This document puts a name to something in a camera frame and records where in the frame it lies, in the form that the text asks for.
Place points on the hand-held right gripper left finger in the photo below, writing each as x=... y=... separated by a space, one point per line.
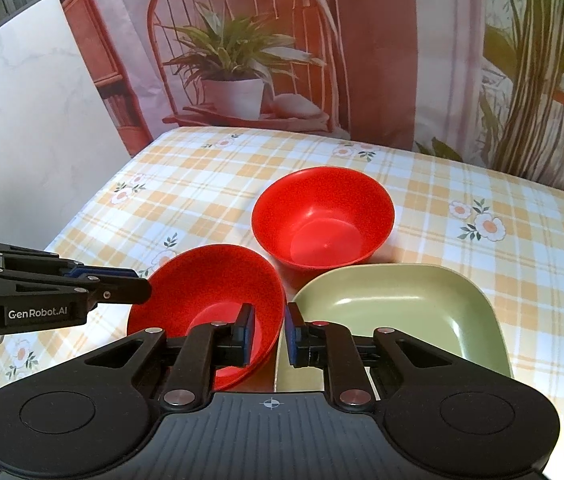
x=247 y=331

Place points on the red plastic bowl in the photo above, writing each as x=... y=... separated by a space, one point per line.
x=197 y=305
x=322 y=225

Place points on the yellow checked floral tablecloth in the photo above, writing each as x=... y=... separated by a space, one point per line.
x=187 y=195

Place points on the printed room backdrop cloth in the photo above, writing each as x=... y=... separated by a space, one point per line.
x=362 y=50

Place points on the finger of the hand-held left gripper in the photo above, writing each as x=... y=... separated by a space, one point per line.
x=117 y=291
x=37 y=261

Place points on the green square plate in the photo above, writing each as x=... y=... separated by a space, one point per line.
x=402 y=305

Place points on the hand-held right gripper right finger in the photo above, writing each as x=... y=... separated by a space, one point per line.
x=291 y=332

